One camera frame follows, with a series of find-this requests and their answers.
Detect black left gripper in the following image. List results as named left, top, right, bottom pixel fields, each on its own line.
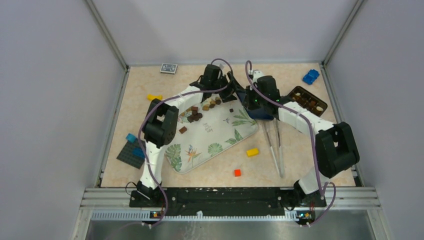
left=211, top=71, right=245, bottom=103

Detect blue chocolate box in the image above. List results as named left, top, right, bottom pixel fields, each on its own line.
left=288, top=86, right=328, bottom=117

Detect clear plastic tongs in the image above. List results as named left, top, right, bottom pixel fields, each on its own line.
left=262, top=119, right=285, bottom=179

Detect dark blue box lid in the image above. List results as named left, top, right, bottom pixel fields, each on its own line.
left=236, top=91, right=274, bottom=121

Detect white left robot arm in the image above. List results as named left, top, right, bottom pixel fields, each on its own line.
left=129, top=63, right=236, bottom=207

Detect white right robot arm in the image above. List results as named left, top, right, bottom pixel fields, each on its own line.
left=243, top=70, right=360, bottom=206

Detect brown rectangular chocolate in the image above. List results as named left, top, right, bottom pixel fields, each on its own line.
left=178, top=126, right=188, bottom=134

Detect pile of assorted chocolates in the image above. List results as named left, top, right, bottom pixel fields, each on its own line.
left=178, top=96, right=222, bottom=123

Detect blue toy car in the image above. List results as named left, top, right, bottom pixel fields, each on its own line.
left=302, top=69, right=320, bottom=85

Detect playing card deck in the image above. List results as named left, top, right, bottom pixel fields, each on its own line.
left=160, top=63, right=178, bottom=75

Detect floral serving tray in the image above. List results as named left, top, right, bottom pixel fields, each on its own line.
left=164, top=99, right=258, bottom=174

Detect yellow curved block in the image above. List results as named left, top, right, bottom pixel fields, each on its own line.
left=146, top=94, right=163, bottom=101

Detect yellow lego brick right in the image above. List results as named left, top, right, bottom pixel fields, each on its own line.
left=246, top=148, right=260, bottom=158

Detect red lego cube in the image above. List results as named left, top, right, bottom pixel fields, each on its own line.
left=234, top=169, right=242, bottom=177

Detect grey lego baseplate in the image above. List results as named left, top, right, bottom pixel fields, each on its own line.
left=116, top=139, right=146, bottom=169

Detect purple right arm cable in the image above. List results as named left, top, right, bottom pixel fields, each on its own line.
left=245, top=60, right=337, bottom=228

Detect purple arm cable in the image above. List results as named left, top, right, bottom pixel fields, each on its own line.
left=137, top=58, right=234, bottom=229
left=245, top=60, right=337, bottom=228

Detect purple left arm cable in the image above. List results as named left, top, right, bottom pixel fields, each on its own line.
left=137, top=58, right=234, bottom=229

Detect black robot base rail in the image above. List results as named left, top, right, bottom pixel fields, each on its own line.
left=129, top=187, right=327, bottom=220

